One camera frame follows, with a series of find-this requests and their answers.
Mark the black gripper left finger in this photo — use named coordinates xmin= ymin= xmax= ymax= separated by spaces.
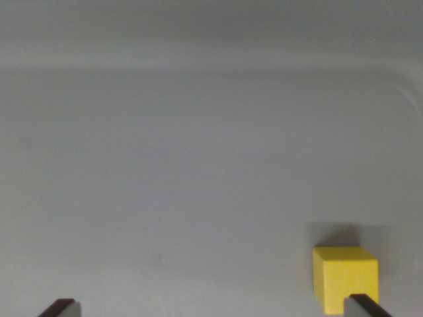
xmin=38 ymin=298 xmax=82 ymax=317

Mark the yellow cube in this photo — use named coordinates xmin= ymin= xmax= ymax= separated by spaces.
xmin=312 ymin=246 xmax=379 ymax=316

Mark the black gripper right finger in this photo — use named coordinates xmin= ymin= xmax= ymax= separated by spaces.
xmin=343 ymin=293 xmax=394 ymax=317

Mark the grey plastic bin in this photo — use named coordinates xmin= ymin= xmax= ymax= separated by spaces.
xmin=0 ymin=0 xmax=423 ymax=317

